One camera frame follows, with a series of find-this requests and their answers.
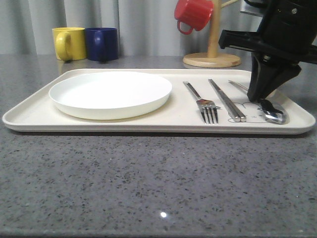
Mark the white round plate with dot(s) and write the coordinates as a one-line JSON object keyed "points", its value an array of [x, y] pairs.
{"points": [[110, 95]]}

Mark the wooden mug tree stand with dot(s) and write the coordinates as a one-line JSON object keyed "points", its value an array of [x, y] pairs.
{"points": [[212, 58]]}

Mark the red mug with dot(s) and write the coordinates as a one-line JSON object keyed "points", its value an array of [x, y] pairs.
{"points": [[192, 15]]}

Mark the dark blue mug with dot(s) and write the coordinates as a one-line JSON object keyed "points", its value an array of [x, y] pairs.
{"points": [[101, 44]]}

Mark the cream rabbit serving tray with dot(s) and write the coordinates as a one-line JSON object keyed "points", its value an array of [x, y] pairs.
{"points": [[179, 114]]}

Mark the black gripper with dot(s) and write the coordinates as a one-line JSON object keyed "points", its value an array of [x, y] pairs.
{"points": [[285, 34]]}

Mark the silver metal fork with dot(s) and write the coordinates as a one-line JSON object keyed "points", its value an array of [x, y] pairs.
{"points": [[207, 108]]}

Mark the yellow mug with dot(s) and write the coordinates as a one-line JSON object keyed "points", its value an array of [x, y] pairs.
{"points": [[69, 43]]}

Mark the grey curtain backdrop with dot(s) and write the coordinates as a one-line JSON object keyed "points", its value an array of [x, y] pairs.
{"points": [[145, 27]]}

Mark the silver metal spoon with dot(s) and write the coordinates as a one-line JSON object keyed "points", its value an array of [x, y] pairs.
{"points": [[263, 111]]}

